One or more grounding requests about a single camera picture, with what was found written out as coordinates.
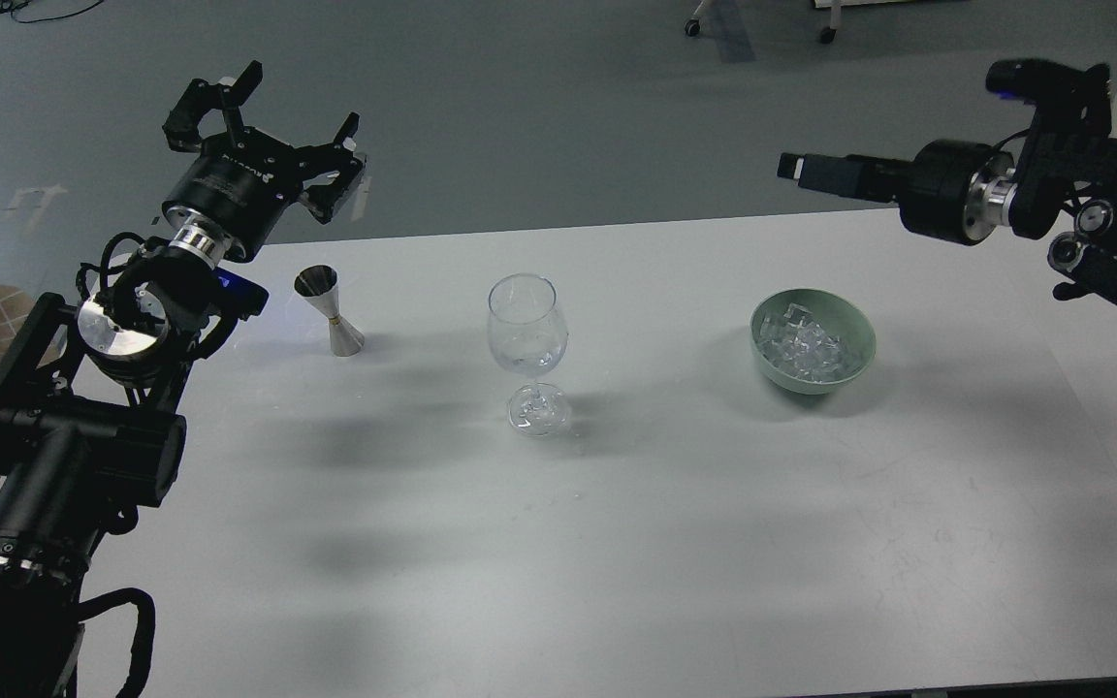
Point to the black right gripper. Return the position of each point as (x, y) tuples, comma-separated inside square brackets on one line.
[(941, 196)]

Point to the clear wine glass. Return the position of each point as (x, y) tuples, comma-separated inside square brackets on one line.
[(528, 336)]

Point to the pile of ice cubes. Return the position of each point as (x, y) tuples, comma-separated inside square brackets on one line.
[(795, 343)]

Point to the chair caster wheel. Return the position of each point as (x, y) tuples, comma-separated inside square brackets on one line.
[(693, 25)]

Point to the steel double jigger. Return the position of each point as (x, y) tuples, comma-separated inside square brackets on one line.
[(318, 286)]

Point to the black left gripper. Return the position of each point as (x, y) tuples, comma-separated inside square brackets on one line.
[(226, 204)]

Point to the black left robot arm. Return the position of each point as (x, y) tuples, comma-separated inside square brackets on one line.
[(90, 431)]

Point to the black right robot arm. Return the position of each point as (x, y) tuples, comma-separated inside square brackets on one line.
[(1062, 185)]

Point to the green bowl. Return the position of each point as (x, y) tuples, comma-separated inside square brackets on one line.
[(837, 315)]

